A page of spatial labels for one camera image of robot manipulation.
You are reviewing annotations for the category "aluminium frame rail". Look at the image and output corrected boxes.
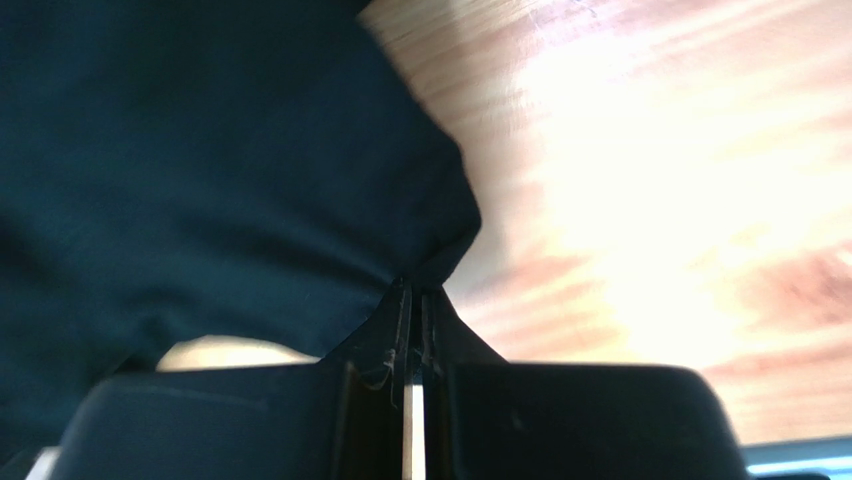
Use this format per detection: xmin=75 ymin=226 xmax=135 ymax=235
xmin=741 ymin=436 xmax=851 ymax=480

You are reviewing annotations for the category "black t shirt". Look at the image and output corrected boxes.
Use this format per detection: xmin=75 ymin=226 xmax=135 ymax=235
xmin=1 ymin=1 xmax=481 ymax=466

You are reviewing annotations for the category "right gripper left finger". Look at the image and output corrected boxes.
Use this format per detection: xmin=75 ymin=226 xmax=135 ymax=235
xmin=52 ymin=281 xmax=413 ymax=479

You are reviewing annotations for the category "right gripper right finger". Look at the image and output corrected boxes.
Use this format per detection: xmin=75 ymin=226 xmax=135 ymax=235
xmin=420 ymin=292 xmax=747 ymax=479

